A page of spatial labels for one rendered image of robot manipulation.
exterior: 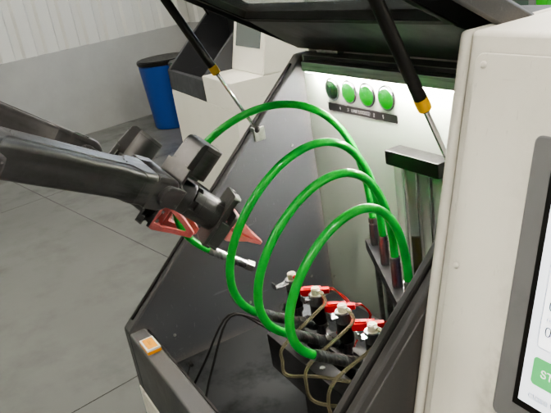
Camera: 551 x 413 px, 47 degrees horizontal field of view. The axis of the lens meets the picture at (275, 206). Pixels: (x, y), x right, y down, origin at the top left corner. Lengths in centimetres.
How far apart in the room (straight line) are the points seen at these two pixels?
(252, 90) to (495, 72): 325
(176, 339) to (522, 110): 100
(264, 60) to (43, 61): 418
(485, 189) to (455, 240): 8
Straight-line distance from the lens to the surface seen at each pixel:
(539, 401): 82
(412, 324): 92
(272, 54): 403
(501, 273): 82
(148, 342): 139
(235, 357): 151
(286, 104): 117
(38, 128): 123
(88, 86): 799
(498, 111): 80
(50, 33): 783
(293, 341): 94
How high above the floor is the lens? 167
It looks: 22 degrees down
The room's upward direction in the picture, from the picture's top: 9 degrees counter-clockwise
